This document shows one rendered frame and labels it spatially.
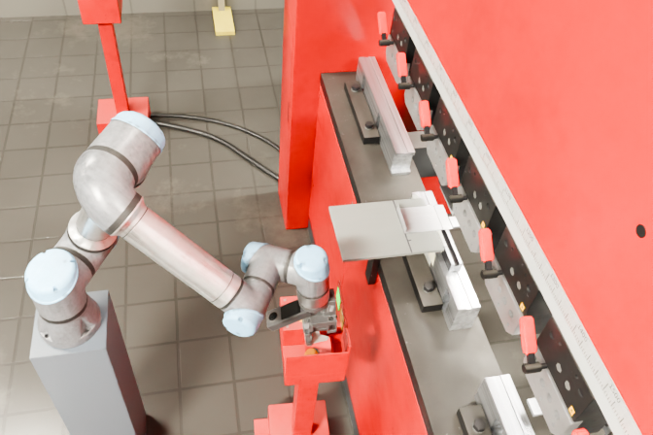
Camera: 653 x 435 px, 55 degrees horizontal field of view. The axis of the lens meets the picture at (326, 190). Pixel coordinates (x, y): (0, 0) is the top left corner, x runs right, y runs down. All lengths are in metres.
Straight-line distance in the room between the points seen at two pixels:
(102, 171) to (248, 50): 2.83
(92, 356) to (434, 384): 0.85
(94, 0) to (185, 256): 1.84
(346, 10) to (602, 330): 1.48
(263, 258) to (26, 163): 2.17
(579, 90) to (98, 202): 0.84
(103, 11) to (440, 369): 2.09
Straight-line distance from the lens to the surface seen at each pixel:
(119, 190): 1.23
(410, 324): 1.61
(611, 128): 0.95
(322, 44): 2.24
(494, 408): 1.46
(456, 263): 1.60
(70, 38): 4.20
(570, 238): 1.05
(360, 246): 1.57
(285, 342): 1.72
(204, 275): 1.27
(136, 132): 1.29
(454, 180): 1.36
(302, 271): 1.33
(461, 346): 1.61
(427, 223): 1.65
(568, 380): 1.13
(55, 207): 3.12
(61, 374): 1.80
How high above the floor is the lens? 2.21
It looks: 46 degrees down
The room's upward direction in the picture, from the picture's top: 6 degrees clockwise
